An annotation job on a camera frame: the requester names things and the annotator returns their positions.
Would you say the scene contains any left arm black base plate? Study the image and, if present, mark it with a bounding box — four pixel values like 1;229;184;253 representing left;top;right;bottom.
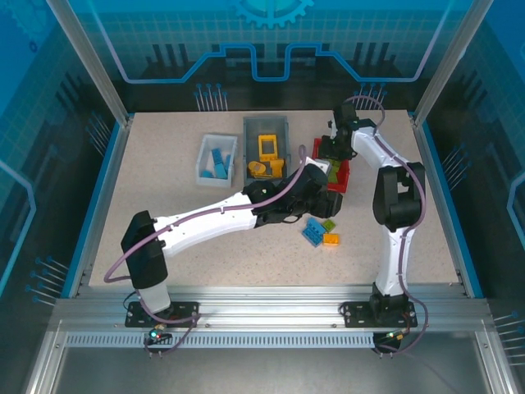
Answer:
125;301;201;329

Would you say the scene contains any aluminium mounting rail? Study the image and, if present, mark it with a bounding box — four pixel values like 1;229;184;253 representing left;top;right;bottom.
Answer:
52;285;493;333

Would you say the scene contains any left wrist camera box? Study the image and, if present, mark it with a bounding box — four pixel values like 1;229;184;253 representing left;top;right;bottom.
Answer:
308;158;332;176

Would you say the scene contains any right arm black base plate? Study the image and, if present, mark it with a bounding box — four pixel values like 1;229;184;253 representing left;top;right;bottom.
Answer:
341;301;418;328

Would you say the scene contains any blue table edge strip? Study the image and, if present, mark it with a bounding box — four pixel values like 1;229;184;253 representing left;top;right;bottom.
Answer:
61;121;125;299
417;121;486;299

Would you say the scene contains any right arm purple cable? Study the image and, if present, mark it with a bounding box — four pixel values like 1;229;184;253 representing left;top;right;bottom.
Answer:
343;94;430;359

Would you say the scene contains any yellow lego window frame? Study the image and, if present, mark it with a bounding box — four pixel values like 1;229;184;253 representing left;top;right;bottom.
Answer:
257;134;280;161

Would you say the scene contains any white plastic bin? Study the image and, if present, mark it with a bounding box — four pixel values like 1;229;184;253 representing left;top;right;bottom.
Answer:
194;133;240;189

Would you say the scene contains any gray plastic bin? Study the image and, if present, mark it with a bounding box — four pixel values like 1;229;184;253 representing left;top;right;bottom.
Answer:
242;116;293;185

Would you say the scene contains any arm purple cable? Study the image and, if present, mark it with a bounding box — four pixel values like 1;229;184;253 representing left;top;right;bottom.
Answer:
343;94;430;359
104;144;308;359

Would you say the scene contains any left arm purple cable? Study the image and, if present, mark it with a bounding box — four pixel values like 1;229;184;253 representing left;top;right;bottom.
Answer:
104;144;308;359

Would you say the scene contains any aluminium frame post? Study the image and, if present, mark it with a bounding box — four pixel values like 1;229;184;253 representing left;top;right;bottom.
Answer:
412;0;495;126
44;0;135;126

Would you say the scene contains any aluminium base frame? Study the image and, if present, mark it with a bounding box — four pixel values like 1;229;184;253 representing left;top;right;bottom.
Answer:
24;319;514;394

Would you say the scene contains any red plastic bin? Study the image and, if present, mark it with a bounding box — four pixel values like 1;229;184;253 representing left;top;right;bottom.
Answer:
311;137;353;195

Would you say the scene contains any slotted gray cable duct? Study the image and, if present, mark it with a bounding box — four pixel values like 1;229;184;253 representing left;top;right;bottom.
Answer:
64;332;377;350

